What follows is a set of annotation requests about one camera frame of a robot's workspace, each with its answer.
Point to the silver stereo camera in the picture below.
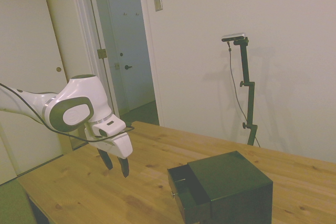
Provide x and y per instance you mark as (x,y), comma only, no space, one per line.
(234,37)

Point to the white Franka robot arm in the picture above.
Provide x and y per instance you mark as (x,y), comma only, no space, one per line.
(76,95)

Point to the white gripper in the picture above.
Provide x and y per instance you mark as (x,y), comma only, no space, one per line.
(121,146)

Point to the black drawer cabinet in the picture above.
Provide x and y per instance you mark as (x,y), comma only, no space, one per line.
(237,187)

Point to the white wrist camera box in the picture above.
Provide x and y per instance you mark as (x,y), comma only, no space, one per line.
(109,127)

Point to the white closet door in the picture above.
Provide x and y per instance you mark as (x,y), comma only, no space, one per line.
(26,72)

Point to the white open door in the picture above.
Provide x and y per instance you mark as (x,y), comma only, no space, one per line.
(78,51)

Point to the brass door hinge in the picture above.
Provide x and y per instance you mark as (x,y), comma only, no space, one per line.
(102,53)

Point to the black camera stand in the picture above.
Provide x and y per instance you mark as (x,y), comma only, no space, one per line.
(248,90)

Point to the pale blue hallway door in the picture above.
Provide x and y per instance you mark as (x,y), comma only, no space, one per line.
(128,51)

